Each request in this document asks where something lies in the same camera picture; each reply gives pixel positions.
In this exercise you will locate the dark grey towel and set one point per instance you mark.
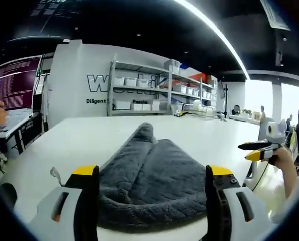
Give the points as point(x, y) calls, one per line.
point(152, 180)

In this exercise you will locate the person's right hand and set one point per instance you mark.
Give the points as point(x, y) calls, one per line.
point(285, 158)

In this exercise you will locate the screen on tripod stand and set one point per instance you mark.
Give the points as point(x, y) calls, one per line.
point(221, 89)

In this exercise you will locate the yellow black tool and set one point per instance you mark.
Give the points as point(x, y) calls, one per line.
point(181, 113)

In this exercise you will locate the white side desk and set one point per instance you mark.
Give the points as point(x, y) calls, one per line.
point(16, 120)

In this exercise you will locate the ceiling air conditioner vent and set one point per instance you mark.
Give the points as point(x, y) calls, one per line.
point(276, 15)

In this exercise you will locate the long ceiling light strip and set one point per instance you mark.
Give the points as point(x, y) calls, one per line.
point(214, 27)

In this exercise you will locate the metal shelving rack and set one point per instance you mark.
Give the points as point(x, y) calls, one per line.
point(139, 89)

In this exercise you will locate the purple computer monitor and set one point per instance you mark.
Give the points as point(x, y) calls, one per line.
point(16, 82)

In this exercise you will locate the row of white storage bins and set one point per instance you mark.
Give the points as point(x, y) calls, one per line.
point(130, 81)

